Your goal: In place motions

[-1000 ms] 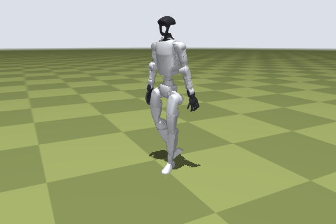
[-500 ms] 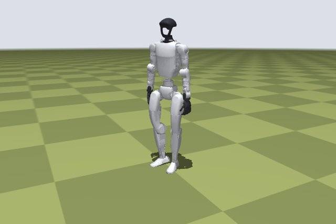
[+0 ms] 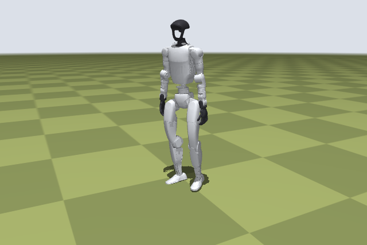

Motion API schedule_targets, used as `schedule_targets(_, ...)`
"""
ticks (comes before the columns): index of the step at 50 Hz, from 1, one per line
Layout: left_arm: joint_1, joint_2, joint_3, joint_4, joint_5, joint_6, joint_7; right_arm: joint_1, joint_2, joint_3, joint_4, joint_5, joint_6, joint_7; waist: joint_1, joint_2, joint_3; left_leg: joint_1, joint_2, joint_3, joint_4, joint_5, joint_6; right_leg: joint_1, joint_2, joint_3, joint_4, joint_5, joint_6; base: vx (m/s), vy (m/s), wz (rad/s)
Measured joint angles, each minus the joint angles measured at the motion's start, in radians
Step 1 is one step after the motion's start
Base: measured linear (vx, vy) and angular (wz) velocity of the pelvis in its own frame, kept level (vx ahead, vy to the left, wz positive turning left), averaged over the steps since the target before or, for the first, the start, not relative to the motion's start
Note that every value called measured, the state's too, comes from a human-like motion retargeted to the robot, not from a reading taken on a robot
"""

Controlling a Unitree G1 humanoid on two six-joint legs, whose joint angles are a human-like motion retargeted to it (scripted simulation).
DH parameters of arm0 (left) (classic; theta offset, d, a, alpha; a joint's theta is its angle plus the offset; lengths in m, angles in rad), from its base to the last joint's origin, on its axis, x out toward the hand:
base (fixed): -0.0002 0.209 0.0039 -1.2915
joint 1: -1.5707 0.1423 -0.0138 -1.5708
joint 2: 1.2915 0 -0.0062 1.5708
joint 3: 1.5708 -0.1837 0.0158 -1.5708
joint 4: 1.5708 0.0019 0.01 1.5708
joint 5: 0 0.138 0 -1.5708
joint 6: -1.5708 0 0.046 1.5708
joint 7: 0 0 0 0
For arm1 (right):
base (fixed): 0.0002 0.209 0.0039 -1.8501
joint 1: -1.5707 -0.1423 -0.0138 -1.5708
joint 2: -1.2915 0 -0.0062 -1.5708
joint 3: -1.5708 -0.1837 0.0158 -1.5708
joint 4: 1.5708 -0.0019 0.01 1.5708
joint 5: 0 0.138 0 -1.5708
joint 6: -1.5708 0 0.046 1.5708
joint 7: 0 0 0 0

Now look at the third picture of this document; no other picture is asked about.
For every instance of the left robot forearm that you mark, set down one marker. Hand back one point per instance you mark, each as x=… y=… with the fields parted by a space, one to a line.
x=201 y=90

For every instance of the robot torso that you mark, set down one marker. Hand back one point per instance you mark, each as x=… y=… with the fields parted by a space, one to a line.
x=182 y=71

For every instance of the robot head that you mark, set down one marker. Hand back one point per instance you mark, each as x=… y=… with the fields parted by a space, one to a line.
x=179 y=25

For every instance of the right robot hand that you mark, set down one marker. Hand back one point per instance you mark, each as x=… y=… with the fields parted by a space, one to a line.
x=162 y=104

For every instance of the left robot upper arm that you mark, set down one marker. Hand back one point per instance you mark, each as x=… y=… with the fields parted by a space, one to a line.
x=197 y=55

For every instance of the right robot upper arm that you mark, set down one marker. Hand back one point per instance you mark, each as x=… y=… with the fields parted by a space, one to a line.
x=165 y=73

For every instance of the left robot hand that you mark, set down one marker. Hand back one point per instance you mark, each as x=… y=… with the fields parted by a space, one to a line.
x=203 y=113

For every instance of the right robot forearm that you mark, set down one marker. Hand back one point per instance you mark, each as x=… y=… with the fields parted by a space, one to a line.
x=164 y=87

